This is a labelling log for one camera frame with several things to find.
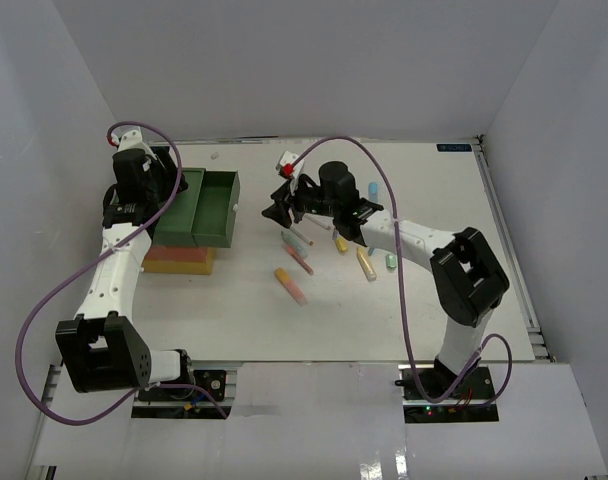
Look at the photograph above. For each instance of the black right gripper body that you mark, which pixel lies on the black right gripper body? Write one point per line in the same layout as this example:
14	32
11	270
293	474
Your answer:
307	200

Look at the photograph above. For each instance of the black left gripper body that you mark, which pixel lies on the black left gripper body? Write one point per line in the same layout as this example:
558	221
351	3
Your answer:
162	184

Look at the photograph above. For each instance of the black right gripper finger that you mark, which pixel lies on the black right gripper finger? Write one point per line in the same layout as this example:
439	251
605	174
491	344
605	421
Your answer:
281	212
284	194

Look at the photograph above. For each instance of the peach cap white marker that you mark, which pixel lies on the peach cap white marker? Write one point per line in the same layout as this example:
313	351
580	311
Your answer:
318	222

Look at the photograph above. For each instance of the green drawer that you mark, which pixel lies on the green drawer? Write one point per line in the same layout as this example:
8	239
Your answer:
215	215

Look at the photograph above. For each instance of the red drawer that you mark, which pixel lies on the red drawer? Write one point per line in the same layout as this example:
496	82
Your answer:
180	254

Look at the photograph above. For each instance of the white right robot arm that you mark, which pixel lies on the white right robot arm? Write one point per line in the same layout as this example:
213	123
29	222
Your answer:
469	280

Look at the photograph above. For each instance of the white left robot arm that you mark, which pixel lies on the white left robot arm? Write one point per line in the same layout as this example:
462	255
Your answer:
155	219

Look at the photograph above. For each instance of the blue cap highlighter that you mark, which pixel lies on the blue cap highlighter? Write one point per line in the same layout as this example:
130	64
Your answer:
373	192

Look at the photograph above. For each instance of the yellow highlighter cap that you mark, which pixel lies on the yellow highlighter cap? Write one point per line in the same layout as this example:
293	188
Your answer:
341	245

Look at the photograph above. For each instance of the orange cap highlighter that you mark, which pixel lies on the orange cap highlighter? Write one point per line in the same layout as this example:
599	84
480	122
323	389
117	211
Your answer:
290	286

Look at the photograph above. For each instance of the yellow drawer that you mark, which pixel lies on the yellow drawer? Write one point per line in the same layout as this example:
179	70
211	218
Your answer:
170	267

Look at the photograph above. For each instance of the blue table label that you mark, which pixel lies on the blue table label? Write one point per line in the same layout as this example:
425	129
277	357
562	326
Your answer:
453	147

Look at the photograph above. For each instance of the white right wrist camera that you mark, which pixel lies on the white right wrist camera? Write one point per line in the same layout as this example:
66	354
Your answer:
289	165

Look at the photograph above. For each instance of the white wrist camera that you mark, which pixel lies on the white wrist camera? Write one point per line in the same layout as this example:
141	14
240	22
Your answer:
289	165
133	139

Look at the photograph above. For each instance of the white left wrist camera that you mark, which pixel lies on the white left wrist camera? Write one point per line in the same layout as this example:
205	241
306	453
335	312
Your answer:
133	139

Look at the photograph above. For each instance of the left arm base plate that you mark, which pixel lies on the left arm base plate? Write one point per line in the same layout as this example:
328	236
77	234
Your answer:
210	398

